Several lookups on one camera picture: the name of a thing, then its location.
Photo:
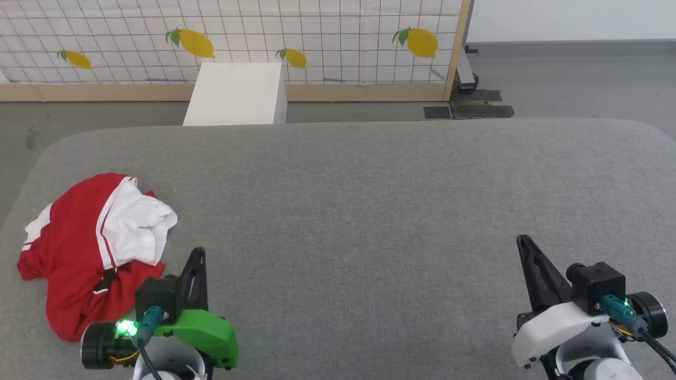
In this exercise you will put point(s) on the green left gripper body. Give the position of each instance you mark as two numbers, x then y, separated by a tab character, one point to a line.
211	332

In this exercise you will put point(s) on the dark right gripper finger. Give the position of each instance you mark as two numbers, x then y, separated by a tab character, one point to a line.
528	279
554	293

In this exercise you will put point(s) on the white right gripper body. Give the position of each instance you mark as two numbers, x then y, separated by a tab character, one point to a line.
554	327

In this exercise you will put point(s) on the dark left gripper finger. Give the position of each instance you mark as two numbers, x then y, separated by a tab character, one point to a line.
203	285
188	290

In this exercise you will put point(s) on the red and white basketball jersey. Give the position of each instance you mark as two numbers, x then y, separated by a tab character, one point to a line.
74	243

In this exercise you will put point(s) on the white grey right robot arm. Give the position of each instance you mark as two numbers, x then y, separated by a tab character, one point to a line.
597	364

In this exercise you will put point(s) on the grey fabric sofa cushion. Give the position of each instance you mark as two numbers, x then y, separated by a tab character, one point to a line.
343	211

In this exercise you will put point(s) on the large dark floor plate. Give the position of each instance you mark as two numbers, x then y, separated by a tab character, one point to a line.
480	110

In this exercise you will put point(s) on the small black floor pad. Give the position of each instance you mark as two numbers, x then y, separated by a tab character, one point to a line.
437	112

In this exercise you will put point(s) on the white rectangular box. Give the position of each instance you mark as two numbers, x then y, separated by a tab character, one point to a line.
235	95

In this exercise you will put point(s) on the grey metal screen foot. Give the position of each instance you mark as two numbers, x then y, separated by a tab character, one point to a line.
466	71

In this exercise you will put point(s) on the lemon print partition screen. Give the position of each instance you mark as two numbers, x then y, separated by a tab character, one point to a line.
327	31

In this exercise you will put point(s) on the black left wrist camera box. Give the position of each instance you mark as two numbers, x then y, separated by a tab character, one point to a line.
157	295

